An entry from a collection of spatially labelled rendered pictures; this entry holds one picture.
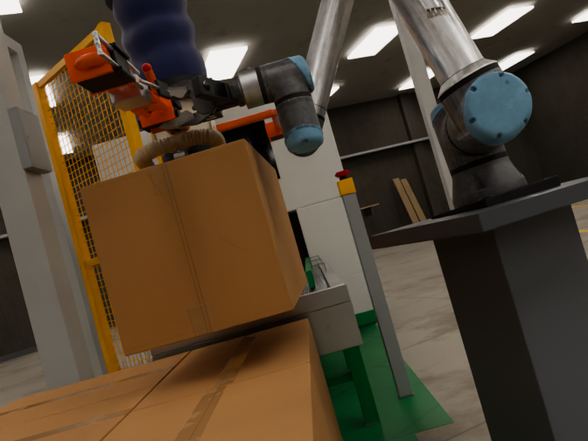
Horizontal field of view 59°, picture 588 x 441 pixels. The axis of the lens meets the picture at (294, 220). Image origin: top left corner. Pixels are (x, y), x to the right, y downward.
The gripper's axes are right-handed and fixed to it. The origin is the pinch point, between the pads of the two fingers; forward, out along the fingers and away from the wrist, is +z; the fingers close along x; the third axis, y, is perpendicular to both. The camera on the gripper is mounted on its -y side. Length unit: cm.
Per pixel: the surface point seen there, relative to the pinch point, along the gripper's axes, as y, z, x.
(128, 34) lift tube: 20.2, 6.7, 29.4
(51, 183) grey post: 337, 180, 69
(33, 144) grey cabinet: 128, 90, 41
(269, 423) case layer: -42, -13, -63
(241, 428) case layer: -41, -8, -63
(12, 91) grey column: 132, 95, 71
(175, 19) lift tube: 19.8, -7.0, 29.6
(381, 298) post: 112, -50, -73
